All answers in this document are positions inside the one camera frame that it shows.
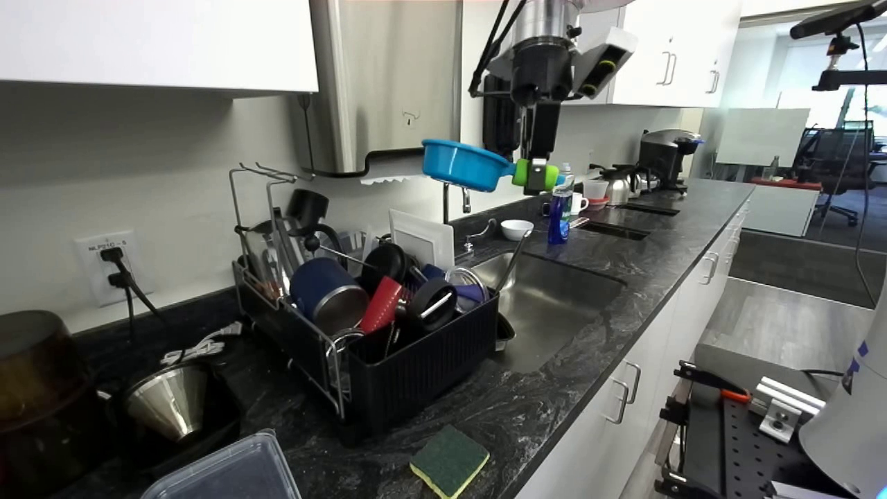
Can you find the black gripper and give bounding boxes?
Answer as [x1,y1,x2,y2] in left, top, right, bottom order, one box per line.
[507,32,582,197]

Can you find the blue toy pot green handle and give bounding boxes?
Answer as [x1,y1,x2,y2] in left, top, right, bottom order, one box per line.
[421,136,566,194]

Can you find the stainless steel sink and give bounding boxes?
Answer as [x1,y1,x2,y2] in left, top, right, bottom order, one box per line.
[464,247,631,377]

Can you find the black dish rack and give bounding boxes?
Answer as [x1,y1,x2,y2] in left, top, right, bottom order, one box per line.
[227,164,507,437]

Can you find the white mug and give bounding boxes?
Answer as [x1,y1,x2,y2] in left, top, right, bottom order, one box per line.
[563,189,590,222]

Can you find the blue dish soap bottle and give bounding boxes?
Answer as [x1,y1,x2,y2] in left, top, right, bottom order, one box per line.
[545,189,577,248]

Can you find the small white bowl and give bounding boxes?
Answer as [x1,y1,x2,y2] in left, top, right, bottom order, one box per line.
[498,215,538,244]

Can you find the chrome faucet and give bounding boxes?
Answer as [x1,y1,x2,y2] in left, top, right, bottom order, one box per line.
[439,178,477,230]

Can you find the black coffee machine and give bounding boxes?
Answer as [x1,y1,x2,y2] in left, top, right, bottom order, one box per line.
[635,126,703,197]

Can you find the steel paper towel dispenser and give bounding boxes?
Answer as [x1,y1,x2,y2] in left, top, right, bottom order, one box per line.
[308,0,464,189]

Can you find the white cutting board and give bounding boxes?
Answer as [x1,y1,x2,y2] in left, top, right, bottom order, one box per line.
[384,208,456,272]

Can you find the clear purple glass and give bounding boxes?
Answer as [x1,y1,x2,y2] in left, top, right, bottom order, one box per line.
[444,262,491,314]

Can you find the black round cup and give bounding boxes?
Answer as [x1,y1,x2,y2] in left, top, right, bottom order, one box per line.
[405,277,460,332]

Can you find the black mug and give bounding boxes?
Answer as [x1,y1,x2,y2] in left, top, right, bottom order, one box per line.
[356,241,409,289]

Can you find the white board panel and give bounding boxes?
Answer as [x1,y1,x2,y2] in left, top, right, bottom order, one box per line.
[715,107,811,171]

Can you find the white base cabinets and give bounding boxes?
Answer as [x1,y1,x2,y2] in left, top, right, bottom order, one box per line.
[516,201,750,499]

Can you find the navy blue tumbler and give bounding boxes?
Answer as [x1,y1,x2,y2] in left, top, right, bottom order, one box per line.
[288,254,371,337]

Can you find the black office chair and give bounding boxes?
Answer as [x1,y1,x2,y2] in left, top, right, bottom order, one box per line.
[793,121,880,230]

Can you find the green yellow sponge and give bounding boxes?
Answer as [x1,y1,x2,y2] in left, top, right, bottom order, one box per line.
[408,424,492,499]

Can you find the black breadboard table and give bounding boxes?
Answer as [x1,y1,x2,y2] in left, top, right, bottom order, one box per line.
[654,358,834,499]

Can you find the white crumpled wrapper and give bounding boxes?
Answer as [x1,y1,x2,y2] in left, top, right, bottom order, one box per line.
[158,318,244,369]

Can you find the steel cone funnel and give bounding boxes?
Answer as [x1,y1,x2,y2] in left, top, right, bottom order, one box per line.
[121,359,212,442]

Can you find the clear plastic food container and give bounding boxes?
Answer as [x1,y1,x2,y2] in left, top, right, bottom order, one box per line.
[135,426,305,499]

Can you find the dark round cooker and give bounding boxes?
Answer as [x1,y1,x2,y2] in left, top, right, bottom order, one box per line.
[0,308,104,499]

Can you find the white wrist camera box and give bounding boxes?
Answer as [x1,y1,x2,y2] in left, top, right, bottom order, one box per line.
[567,24,640,103]

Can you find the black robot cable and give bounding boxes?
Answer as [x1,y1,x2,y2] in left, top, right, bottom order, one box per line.
[464,0,531,100]

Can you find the black orange handled tool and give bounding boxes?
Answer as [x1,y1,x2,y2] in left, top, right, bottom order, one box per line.
[674,359,755,406]

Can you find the black camera stand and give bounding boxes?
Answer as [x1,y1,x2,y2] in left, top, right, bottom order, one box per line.
[786,0,887,93]

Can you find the silver metal bracket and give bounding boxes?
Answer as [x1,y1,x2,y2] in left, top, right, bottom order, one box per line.
[750,372,829,447]

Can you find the white wall cabinet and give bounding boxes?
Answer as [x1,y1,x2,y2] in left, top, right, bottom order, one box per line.
[0,0,320,93]

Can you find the black power plug cable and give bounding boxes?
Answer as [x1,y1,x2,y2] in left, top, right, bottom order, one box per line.
[97,244,161,322]

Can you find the white wall outlet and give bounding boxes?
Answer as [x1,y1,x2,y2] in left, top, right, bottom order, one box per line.
[72,230,139,304]

